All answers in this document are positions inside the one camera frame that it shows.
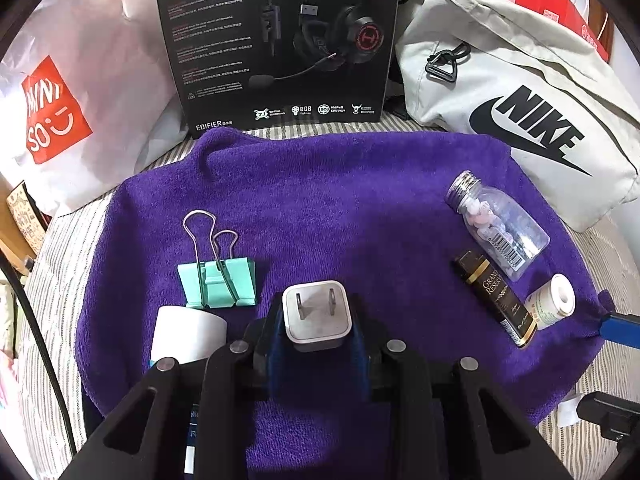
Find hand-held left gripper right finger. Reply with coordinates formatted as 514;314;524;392
345;295;576;480

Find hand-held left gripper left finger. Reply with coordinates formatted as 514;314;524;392
60;305;296;480

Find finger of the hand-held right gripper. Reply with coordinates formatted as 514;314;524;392
575;391;640;445
597;310;640;348

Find white power adapter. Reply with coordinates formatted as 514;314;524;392
282;280;356;352

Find white tape roll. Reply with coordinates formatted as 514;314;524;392
525;273;576;331

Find white bottle blue label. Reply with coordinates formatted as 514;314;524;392
149;305;229;476

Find green binder clip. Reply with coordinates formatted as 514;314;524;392
177;209;258;309

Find black and gold tube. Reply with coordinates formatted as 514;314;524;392
453;251;538;350

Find clear plastic candy bottle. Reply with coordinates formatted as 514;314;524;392
445;170;551;281

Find purple towel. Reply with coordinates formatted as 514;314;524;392
75;126;617;480

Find grey waist bag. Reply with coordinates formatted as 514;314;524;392
390;0;640;233

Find patterned brown book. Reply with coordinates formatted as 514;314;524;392
5;180;53;258

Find black headset box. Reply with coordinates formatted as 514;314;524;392
152;0;403;140

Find white plastic bag red label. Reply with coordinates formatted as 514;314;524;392
0;0;193;218

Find black cable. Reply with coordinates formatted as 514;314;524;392
0;252;78;456

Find red paper bag white handles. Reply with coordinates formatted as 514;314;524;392
515;0;615;66

